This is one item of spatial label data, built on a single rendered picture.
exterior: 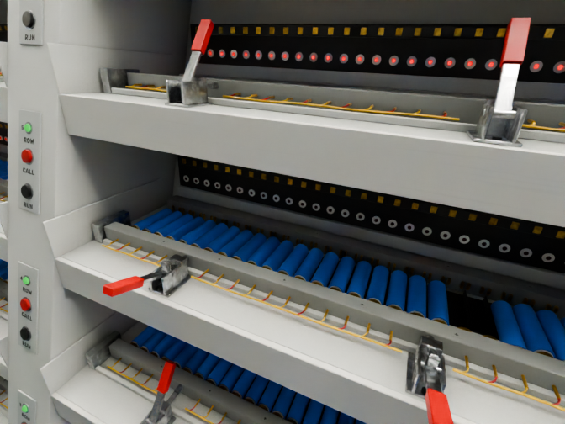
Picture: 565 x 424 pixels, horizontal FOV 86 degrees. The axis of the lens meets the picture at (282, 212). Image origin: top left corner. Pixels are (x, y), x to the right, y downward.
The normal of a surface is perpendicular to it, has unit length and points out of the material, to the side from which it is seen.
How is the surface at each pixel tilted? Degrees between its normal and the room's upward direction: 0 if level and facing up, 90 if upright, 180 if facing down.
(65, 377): 90
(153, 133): 106
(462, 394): 16
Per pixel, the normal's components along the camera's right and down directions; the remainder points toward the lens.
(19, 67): -0.37, 0.11
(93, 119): -0.40, 0.37
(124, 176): 0.91, 0.22
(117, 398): 0.05, -0.90
